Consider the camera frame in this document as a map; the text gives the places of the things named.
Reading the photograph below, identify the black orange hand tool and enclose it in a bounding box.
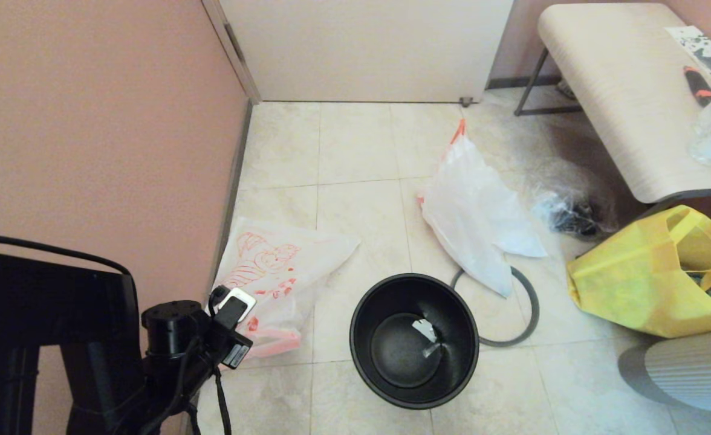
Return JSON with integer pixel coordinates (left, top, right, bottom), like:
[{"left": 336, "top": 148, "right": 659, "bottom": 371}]
[{"left": 684, "top": 65, "right": 711, "bottom": 108}]

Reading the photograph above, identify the beige table with metal legs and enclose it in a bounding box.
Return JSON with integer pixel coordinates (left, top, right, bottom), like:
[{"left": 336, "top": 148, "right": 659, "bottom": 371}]
[{"left": 516, "top": 3, "right": 711, "bottom": 204}]

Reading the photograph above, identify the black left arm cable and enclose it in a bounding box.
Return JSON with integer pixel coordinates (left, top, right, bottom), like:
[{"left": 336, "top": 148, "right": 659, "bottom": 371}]
[{"left": 0, "top": 234, "right": 232, "bottom": 435}]

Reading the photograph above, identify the white bag with cartoon print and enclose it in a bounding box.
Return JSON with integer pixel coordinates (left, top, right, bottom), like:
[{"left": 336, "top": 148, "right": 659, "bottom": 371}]
[{"left": 210, "top": 216, "right": 361, "bottom": 358}]

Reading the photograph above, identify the translucent white red-trimmed bag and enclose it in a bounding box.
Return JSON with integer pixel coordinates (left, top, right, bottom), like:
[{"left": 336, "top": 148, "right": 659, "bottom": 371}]
[{"left": 418, "top": 119, "right": 548, "bottom": 298}]

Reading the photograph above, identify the grey ribbed robot base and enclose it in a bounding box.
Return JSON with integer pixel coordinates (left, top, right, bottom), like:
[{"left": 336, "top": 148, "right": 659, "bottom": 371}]
[{"left": 618, "top": 329, "right": 711, "bottom": 413}]

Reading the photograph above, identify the white door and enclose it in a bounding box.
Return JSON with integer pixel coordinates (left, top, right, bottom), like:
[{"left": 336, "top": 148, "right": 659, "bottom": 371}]
[{"left": 219, "top": 0, "right": 513, "bottom": 103}]

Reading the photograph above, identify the grey plastic bin ring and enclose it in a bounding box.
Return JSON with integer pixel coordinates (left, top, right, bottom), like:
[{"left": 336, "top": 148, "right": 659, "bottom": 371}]
[{"left": 450, "top": 266, "right": 541, "bottom": 348}]

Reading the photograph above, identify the printed black white label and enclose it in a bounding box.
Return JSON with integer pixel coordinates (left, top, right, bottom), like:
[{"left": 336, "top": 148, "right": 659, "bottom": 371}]
[{"left": 666, "top": 26, "right": 711, "bottom": 76}]

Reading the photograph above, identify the black round trash bin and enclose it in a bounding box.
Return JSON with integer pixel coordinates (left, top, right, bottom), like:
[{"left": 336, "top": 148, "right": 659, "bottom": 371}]
[{"left": 349, "top": 273, "right": 480, "bottom": 410}]

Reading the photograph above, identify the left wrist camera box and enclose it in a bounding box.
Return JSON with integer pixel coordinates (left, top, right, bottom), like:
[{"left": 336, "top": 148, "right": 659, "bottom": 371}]
[{"left": 210, "top": 287, "right": 257, "bottom": 322}]

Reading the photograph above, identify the clear bag with dark contents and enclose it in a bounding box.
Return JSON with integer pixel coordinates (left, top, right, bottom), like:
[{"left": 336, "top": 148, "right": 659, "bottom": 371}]
[{"left": 531, "top": 163, "right": 616, "bottom": 237}]

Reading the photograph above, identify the white paper scrap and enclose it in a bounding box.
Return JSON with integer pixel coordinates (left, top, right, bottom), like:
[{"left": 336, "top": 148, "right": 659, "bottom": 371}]
[{"left": 412, "top": 319, "right": 444, "bottom": 358}]

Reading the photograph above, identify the yellow shopping bag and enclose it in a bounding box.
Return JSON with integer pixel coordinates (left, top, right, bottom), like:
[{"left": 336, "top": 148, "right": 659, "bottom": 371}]
[{"left": 567, "top": 204, "right": 711, "bottom": 339}]

